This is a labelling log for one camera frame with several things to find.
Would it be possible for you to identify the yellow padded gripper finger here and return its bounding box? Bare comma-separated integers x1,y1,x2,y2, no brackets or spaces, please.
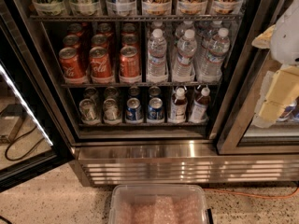
251,25,275,49
251,64,299,128

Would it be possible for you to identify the pink bubble wrap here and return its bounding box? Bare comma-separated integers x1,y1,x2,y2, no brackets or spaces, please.
115,196,202,224

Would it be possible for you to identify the water bottle front middle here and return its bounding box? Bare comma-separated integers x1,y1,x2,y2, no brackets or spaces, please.
173,29,197,77

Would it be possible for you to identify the black cable on floor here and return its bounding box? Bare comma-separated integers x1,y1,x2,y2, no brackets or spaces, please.
4,124,47,162

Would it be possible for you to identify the silver can front left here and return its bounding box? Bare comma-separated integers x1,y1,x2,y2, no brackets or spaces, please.
79,99,98,121

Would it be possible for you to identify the stainless fridge cabinet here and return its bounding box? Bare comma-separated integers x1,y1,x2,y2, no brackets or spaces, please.
13,0,298,187

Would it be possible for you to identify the water bottle front left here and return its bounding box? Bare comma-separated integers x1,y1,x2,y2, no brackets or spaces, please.
148,29,167,77

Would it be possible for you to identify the blue pepsi can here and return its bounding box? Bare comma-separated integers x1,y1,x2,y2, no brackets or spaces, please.
148,97,164,121
126,98,143,121

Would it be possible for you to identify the dark drink bottle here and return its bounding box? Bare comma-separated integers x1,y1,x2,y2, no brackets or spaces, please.
189,87,211,123
169,88,188,123

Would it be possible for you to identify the red coke can front middle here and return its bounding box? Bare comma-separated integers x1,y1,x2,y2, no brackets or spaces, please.
89,47,112,83

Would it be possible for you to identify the water bottle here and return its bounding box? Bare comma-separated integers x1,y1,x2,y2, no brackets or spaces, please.
199,28,231,83
148,29,167,77
173,29,197,77

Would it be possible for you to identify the red coke can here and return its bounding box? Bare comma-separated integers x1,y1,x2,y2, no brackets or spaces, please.
92,35,109,49
59,47,86,79
121,35,139,49
89,47,112,83
120,46,140,78
63,35,81,50

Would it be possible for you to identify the blue pepsi can front left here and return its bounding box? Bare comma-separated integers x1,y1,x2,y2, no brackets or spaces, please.
126,98,143,121

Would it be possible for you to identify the open fridge glass door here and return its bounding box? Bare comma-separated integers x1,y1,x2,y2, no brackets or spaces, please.
0,0,73,191

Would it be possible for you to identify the orange cable on floor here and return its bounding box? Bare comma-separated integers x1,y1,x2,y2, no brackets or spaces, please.
204,185,299,200

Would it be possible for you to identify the water bottle front right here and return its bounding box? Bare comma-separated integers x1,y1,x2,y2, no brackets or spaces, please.
199,28,231,83

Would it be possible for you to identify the red coke can front left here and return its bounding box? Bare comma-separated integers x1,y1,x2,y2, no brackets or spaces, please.
59,47,86,79

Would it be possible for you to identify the blue pepsi can front right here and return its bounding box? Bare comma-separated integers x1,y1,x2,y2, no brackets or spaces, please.
148,97,164,121

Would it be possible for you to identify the red coke can front right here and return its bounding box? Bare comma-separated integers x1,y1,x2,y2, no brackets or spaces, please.
120,46,140,78

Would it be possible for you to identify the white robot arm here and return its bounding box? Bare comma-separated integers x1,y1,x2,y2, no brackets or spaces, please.
251,0,299,128

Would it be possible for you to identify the silver can front right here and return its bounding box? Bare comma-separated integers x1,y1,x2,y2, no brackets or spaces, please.
103,98,121,124

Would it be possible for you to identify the clear plastic bin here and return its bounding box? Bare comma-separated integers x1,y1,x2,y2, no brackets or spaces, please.
108,184,214,224

